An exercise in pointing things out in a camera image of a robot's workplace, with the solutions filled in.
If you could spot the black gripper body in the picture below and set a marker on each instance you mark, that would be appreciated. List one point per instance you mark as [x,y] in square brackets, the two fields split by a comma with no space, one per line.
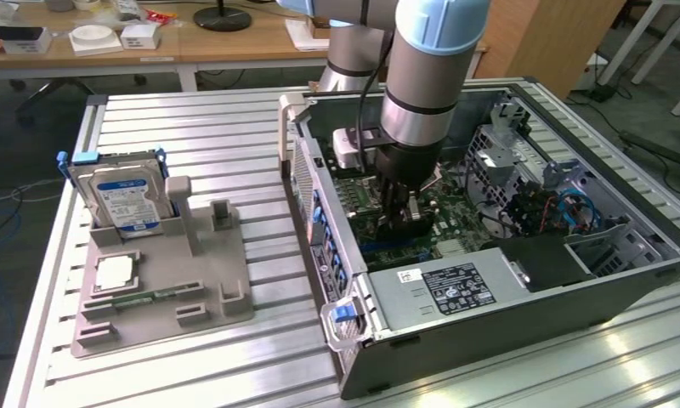
[406,166]

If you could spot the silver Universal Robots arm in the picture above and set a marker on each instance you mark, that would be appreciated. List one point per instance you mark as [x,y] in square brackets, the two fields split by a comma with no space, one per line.
[419,76]

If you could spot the CPU socket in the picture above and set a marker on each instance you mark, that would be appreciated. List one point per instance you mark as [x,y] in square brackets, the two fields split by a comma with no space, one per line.
[370,193]

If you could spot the installed RAM stick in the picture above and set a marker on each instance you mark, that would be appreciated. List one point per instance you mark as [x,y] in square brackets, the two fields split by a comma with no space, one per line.
[367,216]

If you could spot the green motherboard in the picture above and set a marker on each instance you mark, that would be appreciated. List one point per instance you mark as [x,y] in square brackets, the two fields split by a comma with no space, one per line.
[459,212]

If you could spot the silver chipset heatsink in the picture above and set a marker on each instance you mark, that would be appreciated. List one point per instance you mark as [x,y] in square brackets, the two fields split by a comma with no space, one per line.
[454,248]

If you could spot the blue expansion slot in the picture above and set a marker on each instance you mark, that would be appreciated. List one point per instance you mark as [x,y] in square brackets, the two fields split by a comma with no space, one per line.
[368,247]

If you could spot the metal disk bay cage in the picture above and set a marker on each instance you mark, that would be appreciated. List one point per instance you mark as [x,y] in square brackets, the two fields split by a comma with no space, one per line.
[499,161]

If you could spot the grey power supply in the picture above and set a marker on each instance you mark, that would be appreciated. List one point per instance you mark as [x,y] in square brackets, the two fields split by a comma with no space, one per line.
[459,289]

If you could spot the blue case latch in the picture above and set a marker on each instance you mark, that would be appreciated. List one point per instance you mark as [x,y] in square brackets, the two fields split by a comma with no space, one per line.
[342,314]

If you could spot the open black PC case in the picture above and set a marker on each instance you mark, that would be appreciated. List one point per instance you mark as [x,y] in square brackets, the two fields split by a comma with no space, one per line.
[487,340]

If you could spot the stack of papers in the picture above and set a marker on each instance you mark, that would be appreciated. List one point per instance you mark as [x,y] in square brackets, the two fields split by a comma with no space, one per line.
[303,36]

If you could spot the wooden cabinet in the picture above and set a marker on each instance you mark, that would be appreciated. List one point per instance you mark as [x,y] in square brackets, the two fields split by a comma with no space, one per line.
[544,42]

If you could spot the black power adapter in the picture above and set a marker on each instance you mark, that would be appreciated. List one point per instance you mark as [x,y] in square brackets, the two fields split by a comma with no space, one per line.
[600,93]

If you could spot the black floor stand base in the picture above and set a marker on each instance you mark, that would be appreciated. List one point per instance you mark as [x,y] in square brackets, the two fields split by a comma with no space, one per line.
[663,144]

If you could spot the black lamp base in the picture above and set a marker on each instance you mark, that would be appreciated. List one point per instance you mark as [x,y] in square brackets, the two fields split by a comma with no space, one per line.
[221,20]

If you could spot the hard disk with blue label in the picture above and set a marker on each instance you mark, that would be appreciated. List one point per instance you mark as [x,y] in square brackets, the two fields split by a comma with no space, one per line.
[124,204]

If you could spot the green RAM stick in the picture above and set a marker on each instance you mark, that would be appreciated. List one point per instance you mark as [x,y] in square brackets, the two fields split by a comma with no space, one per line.
[147,296]

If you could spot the grey parts rack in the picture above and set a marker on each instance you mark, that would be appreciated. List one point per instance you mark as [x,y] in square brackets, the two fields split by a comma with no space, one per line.
[153,327]

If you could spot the silver CPU chip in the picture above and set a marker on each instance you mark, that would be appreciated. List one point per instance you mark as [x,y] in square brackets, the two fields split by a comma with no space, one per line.
[115,273]

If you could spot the blue plastic disk caddy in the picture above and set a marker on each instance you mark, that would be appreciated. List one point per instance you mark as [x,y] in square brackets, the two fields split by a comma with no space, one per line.
[85,158]

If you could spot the red packet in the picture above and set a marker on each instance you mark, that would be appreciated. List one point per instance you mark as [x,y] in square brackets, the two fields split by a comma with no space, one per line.
[161,18]

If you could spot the white labelled box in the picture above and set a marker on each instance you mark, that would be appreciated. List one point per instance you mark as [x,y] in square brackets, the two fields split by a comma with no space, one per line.
[140,37]

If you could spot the white round block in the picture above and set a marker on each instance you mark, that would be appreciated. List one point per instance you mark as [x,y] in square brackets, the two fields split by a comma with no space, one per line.
[96,40]

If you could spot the black chair base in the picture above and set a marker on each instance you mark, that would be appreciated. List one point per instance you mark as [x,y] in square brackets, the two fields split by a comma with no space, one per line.
[53,94]

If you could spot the wooden desk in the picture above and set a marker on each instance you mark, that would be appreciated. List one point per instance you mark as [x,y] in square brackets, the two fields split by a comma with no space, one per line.
[33,61]

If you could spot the grey cup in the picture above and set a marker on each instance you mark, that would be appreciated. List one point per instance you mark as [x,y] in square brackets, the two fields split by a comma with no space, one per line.
[60,5]

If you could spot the black and white box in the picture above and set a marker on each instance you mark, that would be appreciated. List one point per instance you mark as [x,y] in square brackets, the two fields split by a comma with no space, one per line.
[23,40]

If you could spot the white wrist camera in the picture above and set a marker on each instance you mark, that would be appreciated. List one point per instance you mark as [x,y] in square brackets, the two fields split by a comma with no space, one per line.
[346,149]

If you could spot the white table frame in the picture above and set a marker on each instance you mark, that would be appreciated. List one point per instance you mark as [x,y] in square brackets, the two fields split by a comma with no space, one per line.
[662,42]

